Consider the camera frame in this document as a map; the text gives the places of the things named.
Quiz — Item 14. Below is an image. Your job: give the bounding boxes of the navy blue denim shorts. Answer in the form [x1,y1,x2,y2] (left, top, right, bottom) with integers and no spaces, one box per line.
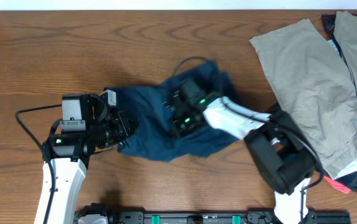
[109,61,240,162]

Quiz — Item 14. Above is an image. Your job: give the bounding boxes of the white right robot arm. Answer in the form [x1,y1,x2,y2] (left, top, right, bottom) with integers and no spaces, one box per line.
[167,90,321,223]

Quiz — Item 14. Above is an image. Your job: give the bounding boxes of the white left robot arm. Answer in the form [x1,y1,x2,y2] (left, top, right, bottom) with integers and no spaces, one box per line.
[34,111,138,223]

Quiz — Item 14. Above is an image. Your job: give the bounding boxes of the beige khaki shorts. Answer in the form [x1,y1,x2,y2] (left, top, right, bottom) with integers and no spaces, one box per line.
[250,11,357,179]

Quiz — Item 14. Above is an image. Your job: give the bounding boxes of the black garment with white tag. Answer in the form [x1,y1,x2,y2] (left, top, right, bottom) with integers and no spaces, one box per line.
[321,14,343,57]

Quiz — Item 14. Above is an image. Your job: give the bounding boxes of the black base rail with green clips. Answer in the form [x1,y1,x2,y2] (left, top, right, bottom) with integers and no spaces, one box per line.
[74,202,352,224]

